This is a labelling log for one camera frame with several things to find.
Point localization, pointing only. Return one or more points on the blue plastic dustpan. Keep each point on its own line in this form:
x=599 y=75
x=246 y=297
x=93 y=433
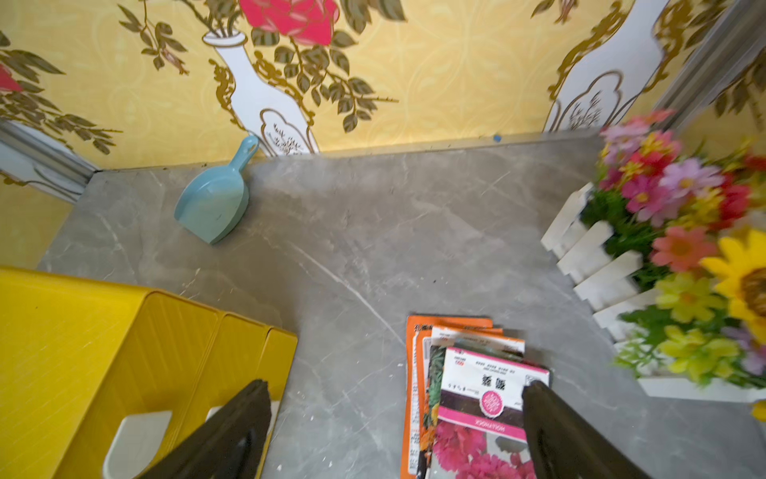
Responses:
x=212 y=205

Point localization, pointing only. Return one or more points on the flowers in white fence pot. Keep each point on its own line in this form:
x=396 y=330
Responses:
x=668 y=250

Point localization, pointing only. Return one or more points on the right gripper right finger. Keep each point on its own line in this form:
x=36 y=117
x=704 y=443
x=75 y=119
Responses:
x=563 y=445

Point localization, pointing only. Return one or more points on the yellow drawer cabinet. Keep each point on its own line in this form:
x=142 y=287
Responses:
x=79 y=356

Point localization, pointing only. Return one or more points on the yellow drawer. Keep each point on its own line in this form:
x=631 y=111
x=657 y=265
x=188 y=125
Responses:
x=230 y=366
x=274 y=368

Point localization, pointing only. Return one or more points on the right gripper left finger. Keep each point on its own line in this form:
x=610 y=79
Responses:
x=228 y=445

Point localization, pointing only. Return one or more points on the yellow bottom drawer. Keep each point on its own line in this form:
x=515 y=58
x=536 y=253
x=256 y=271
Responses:
x=274 y=368

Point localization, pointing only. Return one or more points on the orange seed bag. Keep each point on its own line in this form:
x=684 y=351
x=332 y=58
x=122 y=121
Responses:
x=427 y=440
x=415 y=324

